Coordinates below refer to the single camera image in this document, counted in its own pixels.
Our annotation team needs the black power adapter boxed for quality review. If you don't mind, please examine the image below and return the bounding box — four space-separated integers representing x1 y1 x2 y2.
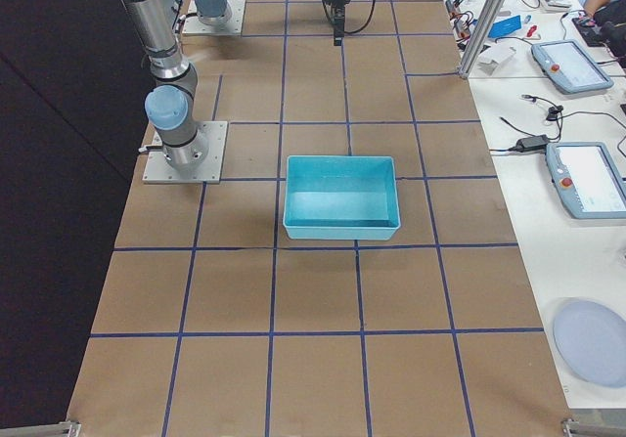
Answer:
515 134 550 153

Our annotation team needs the near teach pendant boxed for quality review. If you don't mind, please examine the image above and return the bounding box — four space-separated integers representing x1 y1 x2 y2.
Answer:
545 142 625 220

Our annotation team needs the lavender round plate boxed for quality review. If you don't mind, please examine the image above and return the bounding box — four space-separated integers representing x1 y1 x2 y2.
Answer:
553 300 625 388

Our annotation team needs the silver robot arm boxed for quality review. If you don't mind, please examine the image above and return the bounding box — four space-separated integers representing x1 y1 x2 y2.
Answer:
195 0 231 25
121 0 351 170

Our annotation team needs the far teach pendant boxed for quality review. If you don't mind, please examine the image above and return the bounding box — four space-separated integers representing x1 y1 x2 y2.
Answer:
530 40 613 94

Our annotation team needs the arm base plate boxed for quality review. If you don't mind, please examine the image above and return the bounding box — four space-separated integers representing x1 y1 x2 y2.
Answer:
142 121 228 184
177 0 246 36

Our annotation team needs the aluminium frame post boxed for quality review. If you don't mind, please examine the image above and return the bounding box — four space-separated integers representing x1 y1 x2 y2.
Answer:
458 0 504 79

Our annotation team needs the light blue plastic bin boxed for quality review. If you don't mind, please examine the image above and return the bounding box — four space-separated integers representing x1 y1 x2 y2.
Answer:
283 155 401 240

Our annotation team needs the teach pendant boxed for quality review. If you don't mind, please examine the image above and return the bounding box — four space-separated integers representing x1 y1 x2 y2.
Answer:
530 40 613 94
545 142 625 220

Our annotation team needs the white cardboard box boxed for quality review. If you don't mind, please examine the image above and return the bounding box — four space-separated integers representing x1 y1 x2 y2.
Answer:
476 44 516 75

